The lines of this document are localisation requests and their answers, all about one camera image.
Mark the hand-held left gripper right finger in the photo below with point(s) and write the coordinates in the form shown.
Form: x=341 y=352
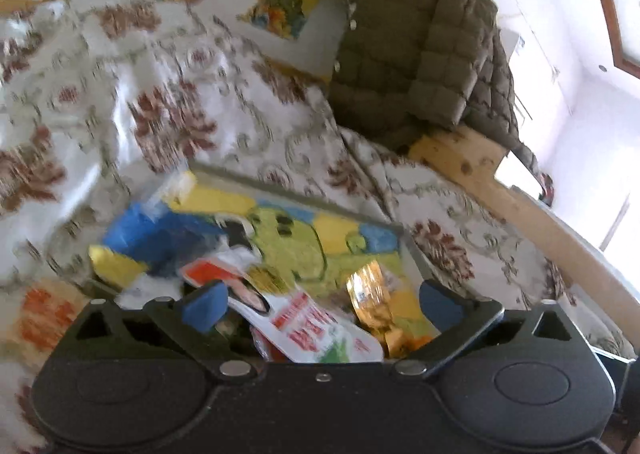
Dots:
x=440 y=303

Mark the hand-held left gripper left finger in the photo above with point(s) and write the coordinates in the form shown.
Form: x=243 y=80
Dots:
x=205 y=305

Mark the brown wooden frame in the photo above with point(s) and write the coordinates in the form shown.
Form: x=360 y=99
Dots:
x=602 y=4

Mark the bright blue snack packet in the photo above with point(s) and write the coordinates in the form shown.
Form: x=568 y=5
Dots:
x=150 y=234

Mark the gold snack packet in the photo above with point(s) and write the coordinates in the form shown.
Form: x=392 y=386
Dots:
x=372 y=299

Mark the grey tray with cartoon print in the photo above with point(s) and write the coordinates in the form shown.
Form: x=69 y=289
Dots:
x=300 y=244

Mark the olive quilted jacket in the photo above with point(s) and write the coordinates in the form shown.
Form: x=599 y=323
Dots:
x=400 y=59

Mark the wooden bed frame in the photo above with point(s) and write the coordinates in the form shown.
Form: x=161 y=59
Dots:
x=530 y=214

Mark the white red green snack packet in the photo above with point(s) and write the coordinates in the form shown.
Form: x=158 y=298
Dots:
x=305 y=329

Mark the small white snack packet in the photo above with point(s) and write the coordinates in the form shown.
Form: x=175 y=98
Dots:
x=175 y=189

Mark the yellow silver snack packet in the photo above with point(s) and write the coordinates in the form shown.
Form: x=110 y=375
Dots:
x=115 y=261

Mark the floral bedspread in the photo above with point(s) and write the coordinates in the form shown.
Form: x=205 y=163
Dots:
x=225 y=99

